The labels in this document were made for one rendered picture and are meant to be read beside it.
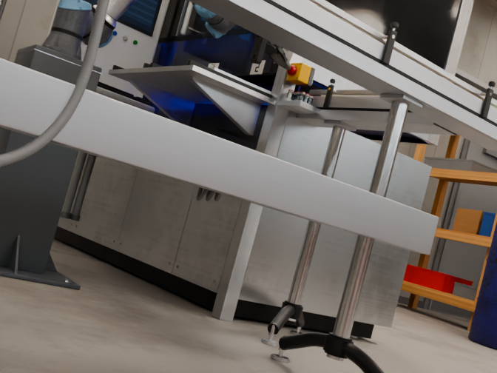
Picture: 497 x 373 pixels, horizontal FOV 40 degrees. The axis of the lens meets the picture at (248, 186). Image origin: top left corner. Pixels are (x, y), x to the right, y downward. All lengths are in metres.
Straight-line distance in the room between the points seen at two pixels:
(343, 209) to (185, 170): 0.51
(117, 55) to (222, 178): 1.96
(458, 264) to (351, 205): 6.87
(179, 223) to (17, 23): 3.09
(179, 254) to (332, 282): 0.67
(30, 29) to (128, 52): 2.35
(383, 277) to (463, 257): 5.54
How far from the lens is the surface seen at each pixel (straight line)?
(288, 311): 2.53
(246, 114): 2.74
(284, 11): 1.68
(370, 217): 1.94
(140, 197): 3.39
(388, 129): 2.01
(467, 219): 6.93
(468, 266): 8.86
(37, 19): 5.80
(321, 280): 2.98
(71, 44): 2.63
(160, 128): 1.50
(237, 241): 2.68
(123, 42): 3.50
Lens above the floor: 0.36
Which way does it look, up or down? 3 degrees up
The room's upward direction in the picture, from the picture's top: 15 degrees clockwise
